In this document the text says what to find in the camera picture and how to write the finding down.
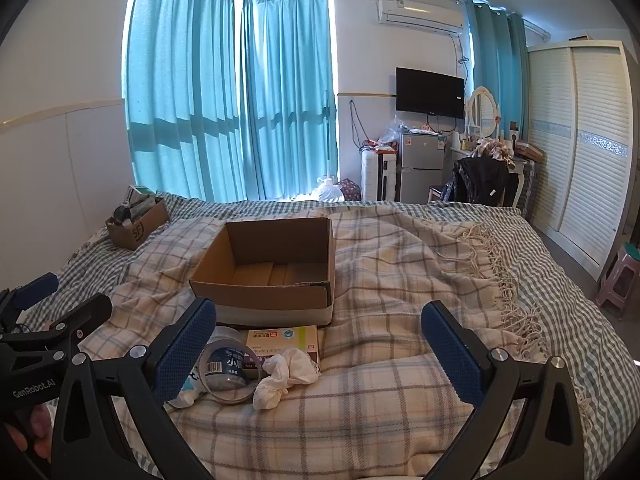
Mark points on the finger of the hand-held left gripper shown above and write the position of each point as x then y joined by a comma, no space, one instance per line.
35,287
82,316

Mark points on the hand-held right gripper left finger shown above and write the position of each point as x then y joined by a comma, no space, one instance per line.
184,347

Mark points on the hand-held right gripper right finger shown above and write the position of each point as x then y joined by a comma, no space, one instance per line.
452,351

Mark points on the clear plastic cup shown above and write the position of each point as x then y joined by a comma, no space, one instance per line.
220,366

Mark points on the white blue printed packet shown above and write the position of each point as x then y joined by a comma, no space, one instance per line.
187,392

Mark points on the large cardboard box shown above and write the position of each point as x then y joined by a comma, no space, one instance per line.
265,301

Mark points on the green white medicine box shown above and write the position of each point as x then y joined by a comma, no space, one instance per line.
285,337

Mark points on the white tissue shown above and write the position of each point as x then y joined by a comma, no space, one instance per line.
287,372

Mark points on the person's left hand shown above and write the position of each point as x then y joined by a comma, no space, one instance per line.
17,435

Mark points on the small cardboard box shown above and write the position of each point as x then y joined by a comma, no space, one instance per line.
137,232

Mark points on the black round roll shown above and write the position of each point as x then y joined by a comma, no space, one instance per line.
121,213

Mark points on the plaid fringed blanket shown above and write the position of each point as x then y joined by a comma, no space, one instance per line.
350,410

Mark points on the white green small box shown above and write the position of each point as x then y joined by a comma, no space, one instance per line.
139,193

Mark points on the black jacket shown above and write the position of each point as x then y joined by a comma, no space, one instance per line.
480,180

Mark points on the pink plastic stool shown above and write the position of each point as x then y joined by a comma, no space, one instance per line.
620,285

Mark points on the silver mini fridge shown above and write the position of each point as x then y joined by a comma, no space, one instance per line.
421,170

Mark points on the dark floral bag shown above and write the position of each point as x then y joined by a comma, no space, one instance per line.
350,191

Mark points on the white suitcase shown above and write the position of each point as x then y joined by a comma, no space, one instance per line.
372,177

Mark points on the white plastic bag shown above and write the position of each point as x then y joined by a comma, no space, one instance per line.
327,191

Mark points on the floral cloth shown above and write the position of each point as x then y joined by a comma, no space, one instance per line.
492,149

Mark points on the brown flat carton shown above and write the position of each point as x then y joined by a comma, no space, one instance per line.
529,150

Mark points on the clear plastic bag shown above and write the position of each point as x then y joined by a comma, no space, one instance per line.
392,132

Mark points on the white louvered wardrobe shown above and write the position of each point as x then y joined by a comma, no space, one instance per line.
585,150

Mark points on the white oval mirror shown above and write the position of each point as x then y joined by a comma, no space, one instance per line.
482,107

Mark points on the wide teal curtain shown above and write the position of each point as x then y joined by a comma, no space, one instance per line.
180,85

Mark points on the teal window curtain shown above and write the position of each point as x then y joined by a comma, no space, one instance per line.
290,95

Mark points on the narrow teal curtain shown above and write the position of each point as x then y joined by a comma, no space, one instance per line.
495,70

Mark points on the white air conditioner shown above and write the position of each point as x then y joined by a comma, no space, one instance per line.
420,14

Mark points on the black wall television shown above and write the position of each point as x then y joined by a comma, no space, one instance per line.
430,92

